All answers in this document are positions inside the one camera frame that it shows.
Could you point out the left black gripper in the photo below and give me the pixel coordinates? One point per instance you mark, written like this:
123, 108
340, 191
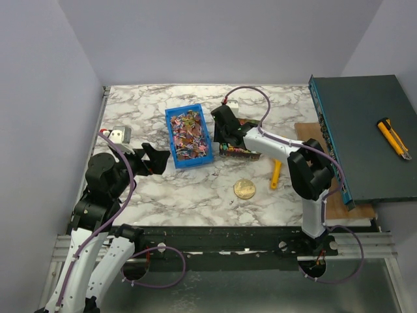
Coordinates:
158, 160

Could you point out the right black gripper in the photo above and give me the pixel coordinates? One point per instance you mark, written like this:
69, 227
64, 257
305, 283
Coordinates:
229, 129

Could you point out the metal tin of star candies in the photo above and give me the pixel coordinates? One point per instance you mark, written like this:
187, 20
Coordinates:
227, 150

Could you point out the blue plastic candy bin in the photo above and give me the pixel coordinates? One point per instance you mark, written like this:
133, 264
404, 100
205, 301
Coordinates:
189, 137

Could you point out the yellow plastic scoop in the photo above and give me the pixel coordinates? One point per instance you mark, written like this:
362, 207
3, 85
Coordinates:
275, 175

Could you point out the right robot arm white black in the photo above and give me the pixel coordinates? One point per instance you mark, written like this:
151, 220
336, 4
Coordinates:
310, 169

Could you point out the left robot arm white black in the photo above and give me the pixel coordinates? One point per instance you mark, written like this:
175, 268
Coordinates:
84, 281

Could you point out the gold round lid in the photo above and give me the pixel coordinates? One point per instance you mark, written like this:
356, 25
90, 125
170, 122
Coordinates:
244, 189

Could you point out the dark green box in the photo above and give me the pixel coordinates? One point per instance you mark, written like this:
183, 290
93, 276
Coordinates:
348, 109

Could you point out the wooden board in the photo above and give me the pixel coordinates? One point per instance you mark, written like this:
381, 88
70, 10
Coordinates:
335, 209

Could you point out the yellow utility knife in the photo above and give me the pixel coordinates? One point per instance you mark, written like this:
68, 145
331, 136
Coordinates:
384, 125

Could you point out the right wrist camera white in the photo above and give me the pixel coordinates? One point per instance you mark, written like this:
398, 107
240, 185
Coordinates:
233, 105

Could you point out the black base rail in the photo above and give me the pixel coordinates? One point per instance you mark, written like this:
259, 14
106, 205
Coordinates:
232, 248

